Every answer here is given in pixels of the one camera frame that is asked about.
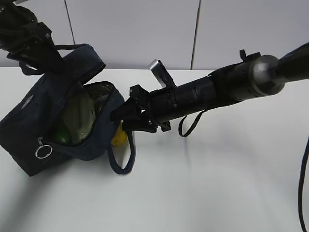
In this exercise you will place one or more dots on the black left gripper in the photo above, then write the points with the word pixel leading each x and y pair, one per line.
pixel 22 35

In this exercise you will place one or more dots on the dark navy lunch bag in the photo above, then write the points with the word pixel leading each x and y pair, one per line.
pixel 26 131

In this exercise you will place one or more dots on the green lid food container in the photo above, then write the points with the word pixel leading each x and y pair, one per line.
pixel 79 116

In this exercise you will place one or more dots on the yellow lemon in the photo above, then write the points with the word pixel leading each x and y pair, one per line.
pixel 120 137

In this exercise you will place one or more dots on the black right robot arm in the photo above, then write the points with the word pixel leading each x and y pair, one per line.
pixel 255 76

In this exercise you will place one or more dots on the green cucumber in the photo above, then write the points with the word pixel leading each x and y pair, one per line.
pixel 62 134

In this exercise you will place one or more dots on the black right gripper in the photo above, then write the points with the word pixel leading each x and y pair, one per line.
pixel 159 107

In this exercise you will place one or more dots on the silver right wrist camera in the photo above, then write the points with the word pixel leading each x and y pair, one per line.
pixel 161 74

